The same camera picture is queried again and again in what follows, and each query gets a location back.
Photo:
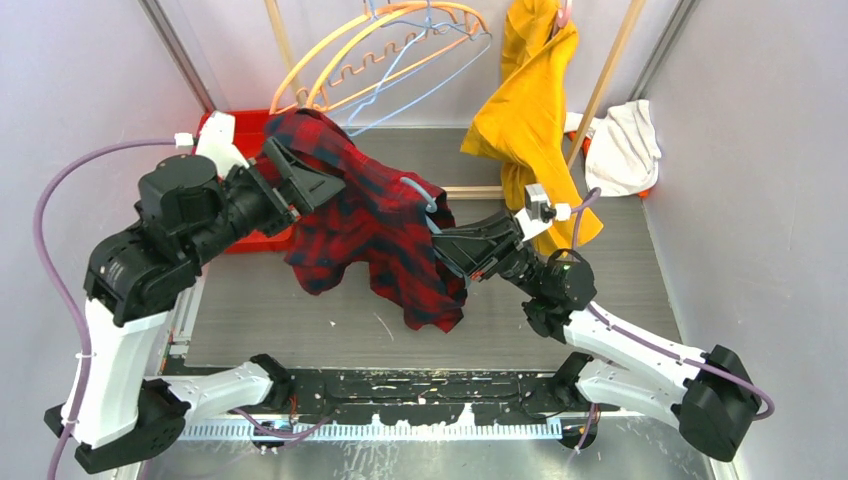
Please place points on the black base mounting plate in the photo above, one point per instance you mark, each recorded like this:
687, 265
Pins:
420, 397

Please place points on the yellow pleated skirt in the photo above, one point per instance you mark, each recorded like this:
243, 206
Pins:
522, 124

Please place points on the pink plastic hanger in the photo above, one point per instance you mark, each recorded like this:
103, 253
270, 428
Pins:
563, 14

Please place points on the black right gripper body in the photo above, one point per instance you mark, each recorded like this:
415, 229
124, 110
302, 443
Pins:
510, 259

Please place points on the aluminium rail frame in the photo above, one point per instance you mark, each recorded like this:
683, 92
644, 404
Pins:
238, 313

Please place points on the orange notched hanger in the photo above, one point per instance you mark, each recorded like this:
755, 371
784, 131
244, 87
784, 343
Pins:
397, 53

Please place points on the orange plastic hanger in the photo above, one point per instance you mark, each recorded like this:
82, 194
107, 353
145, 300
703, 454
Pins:
371, 40

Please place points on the orange object under cloth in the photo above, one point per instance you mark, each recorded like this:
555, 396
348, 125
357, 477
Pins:
583, 150

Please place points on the red plaid garment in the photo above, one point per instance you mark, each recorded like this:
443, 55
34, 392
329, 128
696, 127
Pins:
376, 219

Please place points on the white cloth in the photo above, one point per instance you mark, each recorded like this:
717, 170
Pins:
623, 154

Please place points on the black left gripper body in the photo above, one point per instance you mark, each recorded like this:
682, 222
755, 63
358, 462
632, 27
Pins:
252, 204

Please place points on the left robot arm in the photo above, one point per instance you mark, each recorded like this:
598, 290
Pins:
191, 209

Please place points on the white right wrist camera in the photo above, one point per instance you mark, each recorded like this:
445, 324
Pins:
539, 212

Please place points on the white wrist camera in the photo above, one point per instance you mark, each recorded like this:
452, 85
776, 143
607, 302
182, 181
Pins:
216, 142
539, 212

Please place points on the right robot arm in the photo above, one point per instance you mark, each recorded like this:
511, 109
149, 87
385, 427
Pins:
707, 396

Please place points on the wooden clothes rack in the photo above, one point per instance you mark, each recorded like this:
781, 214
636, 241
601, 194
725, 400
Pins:
335, 74

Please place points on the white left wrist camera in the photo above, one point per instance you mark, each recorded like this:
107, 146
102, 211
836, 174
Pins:
216, 142

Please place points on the teal plastic hanger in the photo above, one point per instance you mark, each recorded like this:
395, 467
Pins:
431, 205

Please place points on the light blue wire hanger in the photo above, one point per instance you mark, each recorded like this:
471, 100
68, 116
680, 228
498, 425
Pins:
429, 19

